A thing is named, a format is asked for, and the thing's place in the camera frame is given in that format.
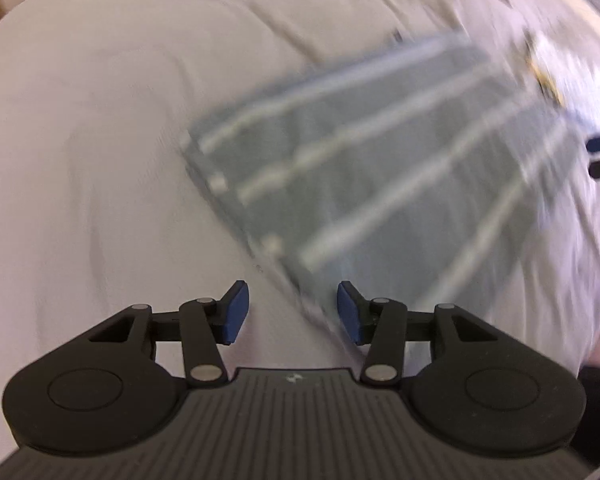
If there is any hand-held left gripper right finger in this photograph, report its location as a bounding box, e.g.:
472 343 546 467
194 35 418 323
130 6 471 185
336 280 506 389

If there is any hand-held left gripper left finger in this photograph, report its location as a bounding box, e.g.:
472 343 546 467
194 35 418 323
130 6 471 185
82 280 251 389

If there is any grey white-striped t-shirt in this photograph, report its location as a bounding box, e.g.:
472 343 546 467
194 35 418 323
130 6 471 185
180 29 590 348

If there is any white cloth with yellow print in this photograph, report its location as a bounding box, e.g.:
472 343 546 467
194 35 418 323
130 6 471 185
522 20 600 133

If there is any white bed cover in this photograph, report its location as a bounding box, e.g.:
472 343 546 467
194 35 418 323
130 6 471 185
0 0 600 463

